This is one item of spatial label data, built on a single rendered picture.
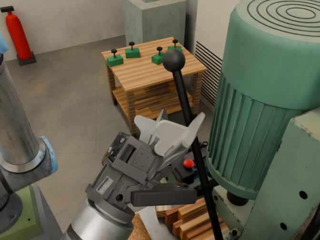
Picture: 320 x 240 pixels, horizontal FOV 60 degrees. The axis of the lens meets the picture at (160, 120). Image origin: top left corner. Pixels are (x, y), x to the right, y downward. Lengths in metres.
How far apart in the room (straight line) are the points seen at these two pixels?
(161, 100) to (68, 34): 1.71
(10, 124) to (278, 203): 0.66
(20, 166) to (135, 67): 1.32
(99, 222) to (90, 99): 2.34
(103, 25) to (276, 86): 3.41
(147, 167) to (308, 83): 0.25
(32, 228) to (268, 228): 0.94
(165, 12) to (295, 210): 2.49
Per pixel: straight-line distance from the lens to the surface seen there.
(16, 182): 1.10
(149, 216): 0.85
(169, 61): 0.41
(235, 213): 0.68
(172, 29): 2.89
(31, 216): 1.24
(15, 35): 3.38
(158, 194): 0.46
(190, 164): 0.80
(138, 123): 0.51
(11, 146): 0.92
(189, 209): 0.78
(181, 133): 0.41
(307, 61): 0.36
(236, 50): 0.38
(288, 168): 0.41
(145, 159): 0.44
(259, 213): 0.51
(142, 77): 2.01
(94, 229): 0.44
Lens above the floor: 1.65
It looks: 43 degrees down
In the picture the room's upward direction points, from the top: straight up
